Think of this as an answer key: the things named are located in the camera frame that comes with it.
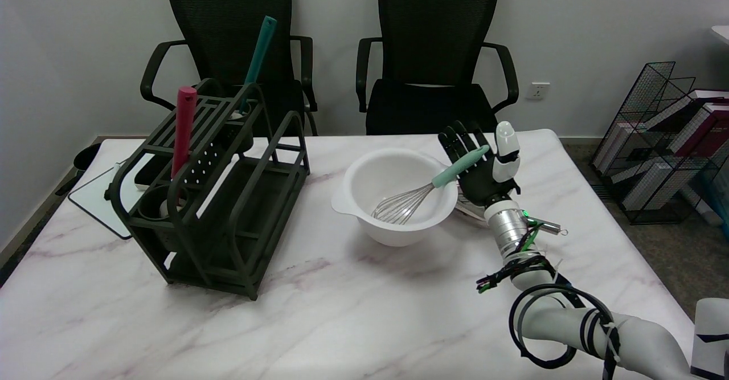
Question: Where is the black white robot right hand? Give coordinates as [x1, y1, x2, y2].
[439, 121, 522, 207]

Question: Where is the whisk with mint handle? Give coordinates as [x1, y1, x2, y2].
[371, 145, 490, 225]

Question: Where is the stainless steel scoop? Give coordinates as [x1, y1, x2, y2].
[456, 184, 568, 236]

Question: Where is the white plastic mixing bowl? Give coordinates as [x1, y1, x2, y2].
[331, 148, 460, 248]

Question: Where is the white book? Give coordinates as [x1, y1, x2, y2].
[595, 121, 648, 171]

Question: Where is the black mesh office chair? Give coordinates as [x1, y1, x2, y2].
[356, 0, 520, 136]
[140, 0, 320, 137]

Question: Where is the dark maroon book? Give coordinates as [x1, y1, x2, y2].
[675, 102, 729, 160]

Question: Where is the dark green utensil rack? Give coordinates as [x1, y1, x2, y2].
[109, 78, 311, 301]

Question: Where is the white board with black rim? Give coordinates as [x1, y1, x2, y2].
[68, 153, 150, 240]

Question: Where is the black object on floor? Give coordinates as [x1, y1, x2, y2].
[54, 142, 103, 197]

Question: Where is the green robot cable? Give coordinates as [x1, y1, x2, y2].
[515, 219, 543, 254]

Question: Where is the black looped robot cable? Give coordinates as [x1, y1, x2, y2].
[477, 255, 621, 380]

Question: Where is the black wire magazine rack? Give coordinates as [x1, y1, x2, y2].
[591, 61, 729, 225]

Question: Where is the teal handled utensil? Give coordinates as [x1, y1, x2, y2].
[238, 16, 278, 113]

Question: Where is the red handled utensil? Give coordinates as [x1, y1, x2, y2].
[171, 87, 198, 180]

